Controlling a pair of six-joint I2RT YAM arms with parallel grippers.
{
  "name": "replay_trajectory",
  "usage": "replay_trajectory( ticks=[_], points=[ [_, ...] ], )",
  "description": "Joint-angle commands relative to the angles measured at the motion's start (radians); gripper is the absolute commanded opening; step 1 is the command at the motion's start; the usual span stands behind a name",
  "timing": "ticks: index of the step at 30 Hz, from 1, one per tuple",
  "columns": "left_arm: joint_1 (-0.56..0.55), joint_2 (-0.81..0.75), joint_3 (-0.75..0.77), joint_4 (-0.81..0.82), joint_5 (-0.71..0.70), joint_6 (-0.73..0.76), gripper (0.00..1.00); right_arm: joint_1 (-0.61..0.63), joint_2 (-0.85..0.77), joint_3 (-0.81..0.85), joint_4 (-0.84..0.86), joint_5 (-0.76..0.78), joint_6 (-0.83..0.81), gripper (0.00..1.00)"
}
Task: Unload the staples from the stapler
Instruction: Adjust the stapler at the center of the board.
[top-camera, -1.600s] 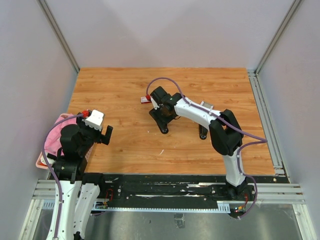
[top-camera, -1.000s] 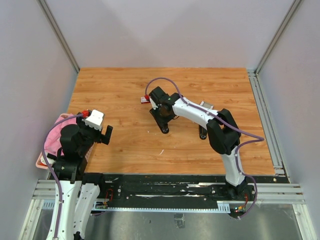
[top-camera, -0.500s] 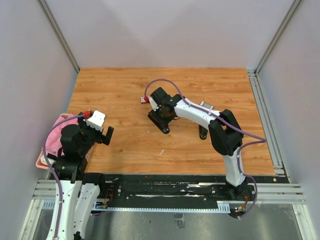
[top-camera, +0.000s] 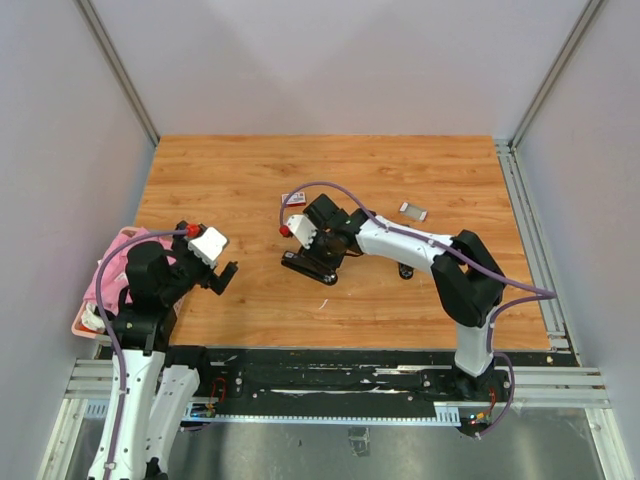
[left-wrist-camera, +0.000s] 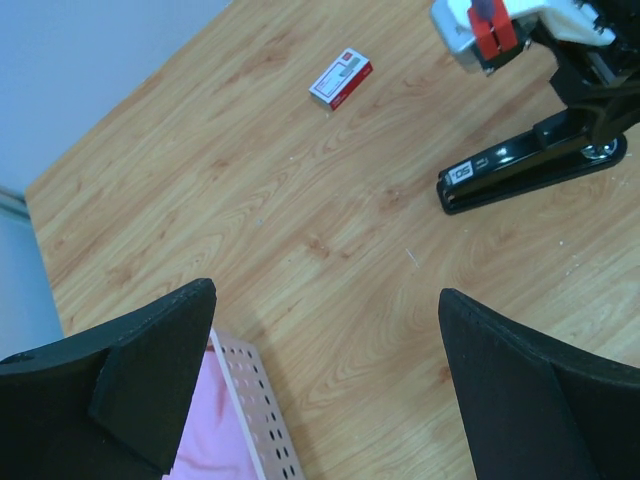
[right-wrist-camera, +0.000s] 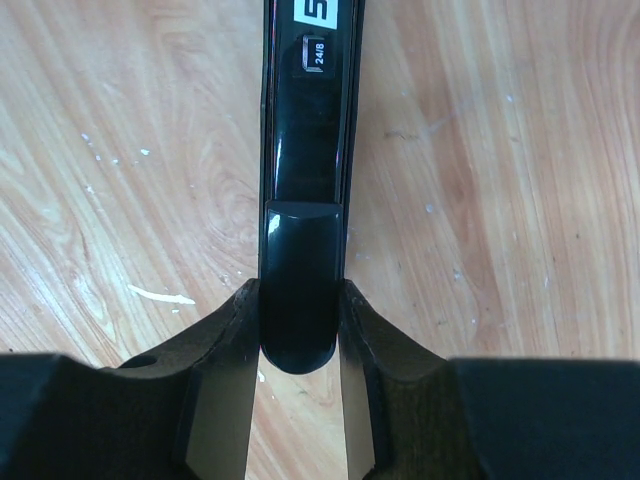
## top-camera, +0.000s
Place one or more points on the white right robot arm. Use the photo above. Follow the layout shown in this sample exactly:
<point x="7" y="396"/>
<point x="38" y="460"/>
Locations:
<point x="465" y="275"/>

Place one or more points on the small white staple tray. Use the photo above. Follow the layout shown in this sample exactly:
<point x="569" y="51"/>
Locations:
<point x="414" y="212"/>

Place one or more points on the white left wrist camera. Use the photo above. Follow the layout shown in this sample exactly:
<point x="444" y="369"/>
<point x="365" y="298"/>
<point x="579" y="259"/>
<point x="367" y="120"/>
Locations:
<point x="208" y="246"/>

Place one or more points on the pink plastic basket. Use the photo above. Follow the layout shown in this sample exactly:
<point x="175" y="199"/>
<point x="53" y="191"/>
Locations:
<point x="151" y="282"/>

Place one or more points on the red white staple box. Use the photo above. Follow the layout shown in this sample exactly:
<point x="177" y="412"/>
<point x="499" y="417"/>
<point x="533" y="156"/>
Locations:
<point x="294" y="200"/>

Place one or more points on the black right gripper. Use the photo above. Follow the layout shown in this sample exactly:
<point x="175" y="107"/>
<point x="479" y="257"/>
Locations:
<point x="317" y="237"/>

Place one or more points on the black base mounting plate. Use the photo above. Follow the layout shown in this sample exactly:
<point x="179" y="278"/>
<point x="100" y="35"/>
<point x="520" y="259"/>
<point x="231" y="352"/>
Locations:
<point x="329" y="385"/>

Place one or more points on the black stapler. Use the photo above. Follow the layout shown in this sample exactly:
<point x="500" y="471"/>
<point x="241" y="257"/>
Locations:
<point x="309" y="268"/>
<point x="405" y="272"/>

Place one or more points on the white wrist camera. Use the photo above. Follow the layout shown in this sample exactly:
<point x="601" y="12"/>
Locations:
<point x="208" y="246"/>
<point x="303" y="229"/>

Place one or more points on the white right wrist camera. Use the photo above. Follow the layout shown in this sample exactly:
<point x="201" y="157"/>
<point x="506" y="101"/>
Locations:
<point x="303" y="229"/>

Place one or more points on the pink cloth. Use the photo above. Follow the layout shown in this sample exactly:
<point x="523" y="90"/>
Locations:
<point x="114" y="278"/>

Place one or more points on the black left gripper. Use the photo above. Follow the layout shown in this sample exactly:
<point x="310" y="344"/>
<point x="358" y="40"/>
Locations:
<point x="218" y="282"/>

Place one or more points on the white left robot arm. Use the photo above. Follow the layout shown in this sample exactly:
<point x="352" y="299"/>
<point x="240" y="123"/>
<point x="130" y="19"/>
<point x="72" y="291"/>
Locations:
<point x="147" y="399"/>

